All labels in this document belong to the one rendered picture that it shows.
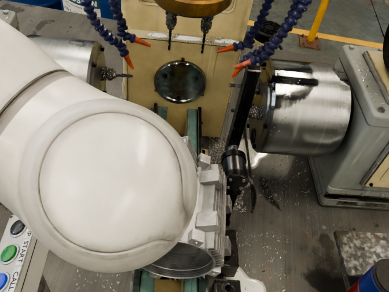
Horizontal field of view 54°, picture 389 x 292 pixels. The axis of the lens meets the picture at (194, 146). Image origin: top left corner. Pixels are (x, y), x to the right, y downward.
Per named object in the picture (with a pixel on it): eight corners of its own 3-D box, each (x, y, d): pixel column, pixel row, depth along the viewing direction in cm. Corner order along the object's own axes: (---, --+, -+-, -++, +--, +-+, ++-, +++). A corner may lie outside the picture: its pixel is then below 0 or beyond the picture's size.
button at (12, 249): (10, 249, 67) (3, 245, 66) (24, 247, 66) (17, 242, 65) (4, 266, 65) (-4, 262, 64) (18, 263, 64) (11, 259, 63)
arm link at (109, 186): (212, 181, 34) (91, 99, 35) (256, 143, 19) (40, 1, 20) (142, 288, 32) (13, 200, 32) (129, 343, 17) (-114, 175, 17)
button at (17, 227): (18, 225, 70) (12, 219, 69) (32, 222, 69) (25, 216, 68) (13, 239, 68) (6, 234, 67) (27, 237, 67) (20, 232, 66)
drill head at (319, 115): (218, 106, 119) (233, 35, 100) (345, 117, 122) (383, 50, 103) (222, 169, 102) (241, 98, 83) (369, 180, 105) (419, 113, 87)
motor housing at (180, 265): (160, 205, 96) (129, 156, 82) (234, 198, 90) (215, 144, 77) (146, 284, 82) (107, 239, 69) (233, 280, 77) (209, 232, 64)
